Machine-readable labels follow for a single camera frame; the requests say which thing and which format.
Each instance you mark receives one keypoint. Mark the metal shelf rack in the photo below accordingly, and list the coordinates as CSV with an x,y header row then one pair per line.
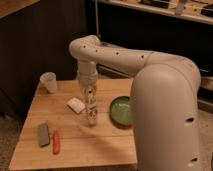
x,y
147,31

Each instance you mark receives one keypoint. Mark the grey rectangular block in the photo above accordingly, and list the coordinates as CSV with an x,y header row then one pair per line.
x,y
43,135

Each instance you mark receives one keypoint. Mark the wooden table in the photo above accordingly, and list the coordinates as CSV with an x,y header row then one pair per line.
x,y
80,144

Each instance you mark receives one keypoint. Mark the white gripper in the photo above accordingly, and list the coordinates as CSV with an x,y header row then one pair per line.
x,y
87,79

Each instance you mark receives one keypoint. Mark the clear plastic bottle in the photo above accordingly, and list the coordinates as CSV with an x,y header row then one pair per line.
x,y
91,107

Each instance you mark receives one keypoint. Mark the green bowl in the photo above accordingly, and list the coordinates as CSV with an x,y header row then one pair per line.
x,y
120,111

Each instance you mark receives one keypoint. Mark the translucent plastic cup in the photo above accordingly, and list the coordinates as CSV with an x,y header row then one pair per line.
x,y
48,79

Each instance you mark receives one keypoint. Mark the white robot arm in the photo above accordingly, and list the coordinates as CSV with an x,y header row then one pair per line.
x,y
163,101

